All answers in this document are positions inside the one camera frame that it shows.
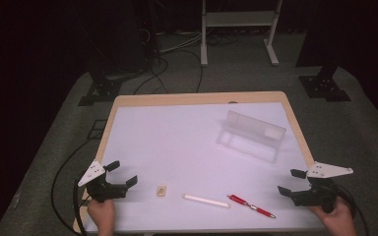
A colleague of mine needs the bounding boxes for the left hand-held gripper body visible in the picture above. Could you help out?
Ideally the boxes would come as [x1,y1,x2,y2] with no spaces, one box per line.
[77,159,129,204]

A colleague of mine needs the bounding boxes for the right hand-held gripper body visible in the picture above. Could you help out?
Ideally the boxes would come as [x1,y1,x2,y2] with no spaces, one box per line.
[290,161,354,214]

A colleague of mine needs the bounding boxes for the red pen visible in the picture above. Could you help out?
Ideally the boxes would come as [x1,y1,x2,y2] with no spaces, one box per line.
[226,194,277,219]

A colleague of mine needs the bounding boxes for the clear plastic pencil case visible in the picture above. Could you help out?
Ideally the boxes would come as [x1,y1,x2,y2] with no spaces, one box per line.
[216,110,287,165]

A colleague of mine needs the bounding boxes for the white pen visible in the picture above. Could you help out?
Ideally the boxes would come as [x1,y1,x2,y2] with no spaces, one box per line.
[181,194,231,209]

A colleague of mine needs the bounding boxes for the person's left hand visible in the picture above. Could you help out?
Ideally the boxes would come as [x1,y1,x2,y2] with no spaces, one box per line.
[87,198,116,236]

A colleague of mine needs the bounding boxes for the person's right hand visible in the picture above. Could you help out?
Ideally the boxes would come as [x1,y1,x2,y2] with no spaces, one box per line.
[309,196,358,236]

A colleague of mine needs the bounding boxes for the black stand base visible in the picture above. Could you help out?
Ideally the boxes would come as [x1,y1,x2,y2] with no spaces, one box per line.
[78,74,123,107]
[298,65,352,102]

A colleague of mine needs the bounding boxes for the white metal stand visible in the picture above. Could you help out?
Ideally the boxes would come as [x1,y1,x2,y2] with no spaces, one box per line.
[200,0,284,68]

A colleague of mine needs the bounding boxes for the black square floor frame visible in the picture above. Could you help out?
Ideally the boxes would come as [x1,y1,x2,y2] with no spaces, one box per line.
[87,119,108,141]

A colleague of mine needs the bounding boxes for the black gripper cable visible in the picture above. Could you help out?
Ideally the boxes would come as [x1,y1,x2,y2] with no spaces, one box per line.
[50,137,95,236]
[336,186,370,236]

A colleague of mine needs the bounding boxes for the black floor cable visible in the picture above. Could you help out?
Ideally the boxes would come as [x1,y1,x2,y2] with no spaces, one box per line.
[132,56,170,96]
[173,48,205,94]

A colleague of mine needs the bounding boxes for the white floor cables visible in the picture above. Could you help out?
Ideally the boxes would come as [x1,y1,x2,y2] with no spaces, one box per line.
[157,30,205,55]

